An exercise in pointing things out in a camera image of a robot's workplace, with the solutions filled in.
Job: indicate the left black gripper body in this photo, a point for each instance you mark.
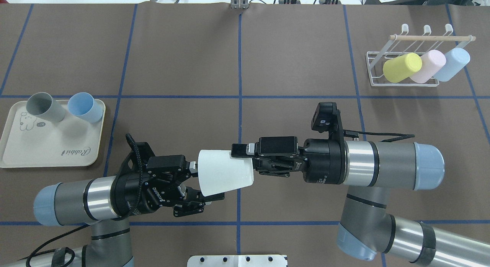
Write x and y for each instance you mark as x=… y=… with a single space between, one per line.
x=134 y=193

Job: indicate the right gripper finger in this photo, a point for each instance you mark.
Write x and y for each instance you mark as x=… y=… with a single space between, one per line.
x=244 y=150

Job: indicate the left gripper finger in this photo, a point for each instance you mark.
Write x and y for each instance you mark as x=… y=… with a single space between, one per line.
x=194 y=202
x=171 y=167

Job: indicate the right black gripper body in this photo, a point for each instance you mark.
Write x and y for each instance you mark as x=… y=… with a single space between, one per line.
x=323 y=162

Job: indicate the cream plastic cup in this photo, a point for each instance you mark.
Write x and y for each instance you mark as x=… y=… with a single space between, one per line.
x=218 y=172

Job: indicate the yellow plastic cup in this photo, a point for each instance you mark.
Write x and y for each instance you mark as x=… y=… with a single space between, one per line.
x=401 y=67

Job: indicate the grey plastic cup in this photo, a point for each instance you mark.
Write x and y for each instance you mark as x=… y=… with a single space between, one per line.
x=44 y=106

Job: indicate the pink plastic cup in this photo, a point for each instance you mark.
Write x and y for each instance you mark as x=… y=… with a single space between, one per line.
x=432 y=62

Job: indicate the light blue plastic cup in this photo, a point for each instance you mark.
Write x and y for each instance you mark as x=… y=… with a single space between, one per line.
x=456 y=60

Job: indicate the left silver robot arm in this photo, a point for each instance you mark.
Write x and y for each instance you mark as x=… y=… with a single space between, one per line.
x=87 y=202

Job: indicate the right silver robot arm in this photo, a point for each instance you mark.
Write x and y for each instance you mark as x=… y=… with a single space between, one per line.
x=372 y=171

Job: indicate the cream plastic tray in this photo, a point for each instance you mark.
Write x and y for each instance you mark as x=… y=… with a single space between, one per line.
x=30 y=142

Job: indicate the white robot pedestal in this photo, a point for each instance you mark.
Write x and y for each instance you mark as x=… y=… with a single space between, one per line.
x=257 y=260

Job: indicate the white wire cup rack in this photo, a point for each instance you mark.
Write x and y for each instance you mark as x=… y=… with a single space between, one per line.
x=403 y=43

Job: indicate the aluminium frame post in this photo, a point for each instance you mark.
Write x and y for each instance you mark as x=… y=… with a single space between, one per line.
x=239 y=4

